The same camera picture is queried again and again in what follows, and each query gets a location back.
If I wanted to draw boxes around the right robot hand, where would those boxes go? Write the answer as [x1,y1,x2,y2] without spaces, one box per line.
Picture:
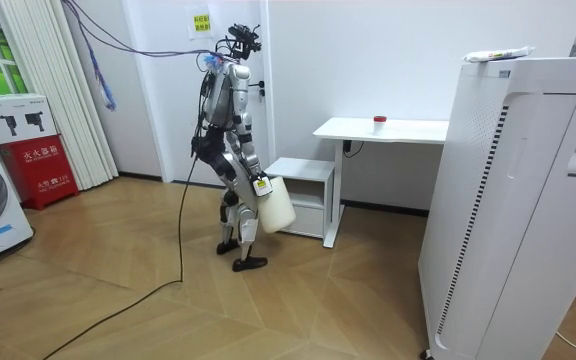
[250,172,275,198]

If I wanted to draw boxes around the white plastic bin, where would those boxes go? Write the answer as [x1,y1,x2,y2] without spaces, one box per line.
[257,175,298,235]

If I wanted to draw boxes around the robot legs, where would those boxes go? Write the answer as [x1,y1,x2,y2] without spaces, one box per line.
[195,127,270,274]

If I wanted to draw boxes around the small white cabinet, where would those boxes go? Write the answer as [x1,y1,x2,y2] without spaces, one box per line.
[264,156,337,240]

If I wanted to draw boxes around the robot body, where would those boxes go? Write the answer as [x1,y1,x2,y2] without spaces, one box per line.
[190,22,263,162]

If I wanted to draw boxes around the white door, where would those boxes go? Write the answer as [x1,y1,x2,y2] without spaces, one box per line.
[122,0,276,185]

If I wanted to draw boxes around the white desk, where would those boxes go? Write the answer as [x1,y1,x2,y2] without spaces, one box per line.
[312,116,450,250]

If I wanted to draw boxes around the paper notice with yellow label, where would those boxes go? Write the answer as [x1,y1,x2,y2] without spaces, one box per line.
[185,4,216,41]

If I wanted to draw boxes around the red fire extinguisher box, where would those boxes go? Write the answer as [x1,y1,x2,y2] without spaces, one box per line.
[0,134,81,212]

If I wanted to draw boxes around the white pleated curtain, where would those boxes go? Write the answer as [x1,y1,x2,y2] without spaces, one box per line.
[0,0,120,193]

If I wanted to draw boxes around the large white appliance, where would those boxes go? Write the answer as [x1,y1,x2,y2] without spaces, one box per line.
[417,55,576,360]

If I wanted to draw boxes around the white cardboard box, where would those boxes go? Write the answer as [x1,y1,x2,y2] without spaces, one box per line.
[0,92,59,146]

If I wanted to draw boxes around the white wipes packet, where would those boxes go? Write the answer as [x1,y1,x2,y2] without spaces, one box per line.
[462,45,537,65]

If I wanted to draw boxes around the black desk power cable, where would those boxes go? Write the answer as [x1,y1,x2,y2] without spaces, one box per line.
[342,139,366,160]

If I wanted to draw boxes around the black floor cable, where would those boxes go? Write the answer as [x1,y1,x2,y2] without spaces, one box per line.
[41,149,200,360]

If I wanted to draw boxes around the cable bundle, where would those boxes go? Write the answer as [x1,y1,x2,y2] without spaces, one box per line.
[60,0,225,113]

